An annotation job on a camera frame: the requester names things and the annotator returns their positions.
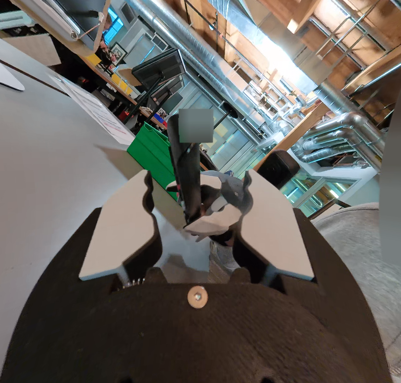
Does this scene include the white printed paper sheet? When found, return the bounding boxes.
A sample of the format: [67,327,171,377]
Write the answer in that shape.
[47,73,135,145]

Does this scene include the black floor lamp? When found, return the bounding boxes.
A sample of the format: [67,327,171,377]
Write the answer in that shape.
[214,102,239,130]

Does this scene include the black monitor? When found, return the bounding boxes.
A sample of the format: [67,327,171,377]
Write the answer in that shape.
[132,48,186,89]

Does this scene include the silver pipe bundle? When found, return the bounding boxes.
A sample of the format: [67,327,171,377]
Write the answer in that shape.
[291,112,386,165]

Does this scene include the silver ventilation duct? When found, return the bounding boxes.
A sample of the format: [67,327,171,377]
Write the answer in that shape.
[185,0,270,54]

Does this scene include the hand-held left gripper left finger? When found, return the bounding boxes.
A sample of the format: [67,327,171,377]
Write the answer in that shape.
[78,169,163,286]

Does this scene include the silver spiral pipe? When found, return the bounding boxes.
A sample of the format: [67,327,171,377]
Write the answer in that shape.
[116,0,276,145]

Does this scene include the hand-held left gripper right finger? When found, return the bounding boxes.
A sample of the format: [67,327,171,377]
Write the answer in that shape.
[234,169,315,286]

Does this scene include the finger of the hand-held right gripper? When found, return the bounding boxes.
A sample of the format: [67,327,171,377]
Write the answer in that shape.
[165,174,224,193]
[183,204,243,243]

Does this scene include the grey knit shoe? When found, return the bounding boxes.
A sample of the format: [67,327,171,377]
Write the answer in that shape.
[209,241,242,270]

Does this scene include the green storage bin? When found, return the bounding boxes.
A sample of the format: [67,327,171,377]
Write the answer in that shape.
[127,122,179,202]

